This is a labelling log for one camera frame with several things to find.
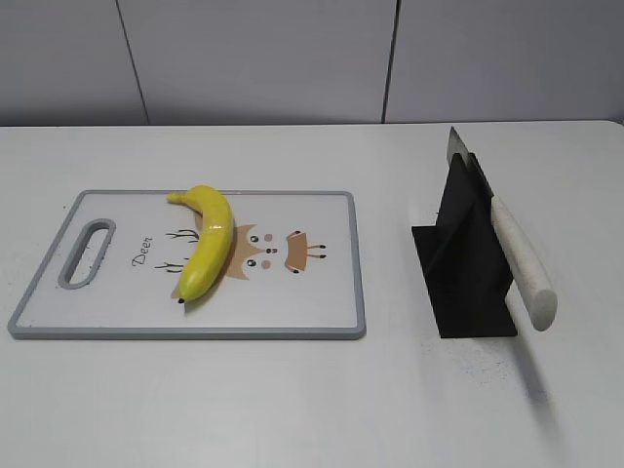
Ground white grey-rimmed cutting board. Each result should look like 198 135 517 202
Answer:
8 190 366 340

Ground black knife stand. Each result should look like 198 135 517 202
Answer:
411 154 518 338

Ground white-handled kitchen knife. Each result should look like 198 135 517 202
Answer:
447 126 558 332

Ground yellow plastic banana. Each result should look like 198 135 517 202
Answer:
167 185 234 303

